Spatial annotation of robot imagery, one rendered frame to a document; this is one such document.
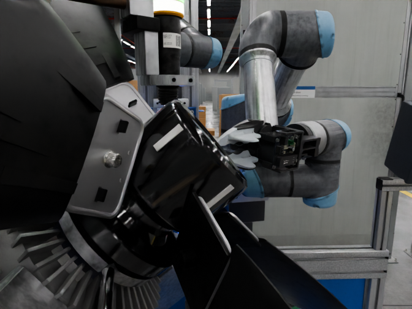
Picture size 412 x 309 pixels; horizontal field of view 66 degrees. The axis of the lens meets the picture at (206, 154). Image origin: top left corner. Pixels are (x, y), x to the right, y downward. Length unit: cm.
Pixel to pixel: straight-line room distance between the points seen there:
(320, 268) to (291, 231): 161
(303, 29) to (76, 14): 57
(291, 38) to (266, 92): 17
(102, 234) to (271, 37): 67
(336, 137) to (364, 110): 181
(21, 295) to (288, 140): 44
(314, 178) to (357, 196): 192
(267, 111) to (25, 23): 60
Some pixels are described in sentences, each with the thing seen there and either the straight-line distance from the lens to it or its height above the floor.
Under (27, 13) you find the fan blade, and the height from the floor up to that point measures 132.
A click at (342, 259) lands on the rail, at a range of 97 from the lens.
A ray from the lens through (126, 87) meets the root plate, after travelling 39.
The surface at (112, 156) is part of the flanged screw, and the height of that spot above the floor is 123.
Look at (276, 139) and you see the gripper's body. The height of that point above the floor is 120.
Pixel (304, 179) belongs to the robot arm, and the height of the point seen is 109.
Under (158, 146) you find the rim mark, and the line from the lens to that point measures 28.
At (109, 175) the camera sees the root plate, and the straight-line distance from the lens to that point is 26.
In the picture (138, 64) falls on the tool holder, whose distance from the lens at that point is 41.
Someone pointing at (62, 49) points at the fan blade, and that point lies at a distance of 22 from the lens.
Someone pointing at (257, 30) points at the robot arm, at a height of 142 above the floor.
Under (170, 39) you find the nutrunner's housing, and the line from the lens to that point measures 41.
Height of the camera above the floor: 127
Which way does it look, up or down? 11 degrees down
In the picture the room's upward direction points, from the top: straight up
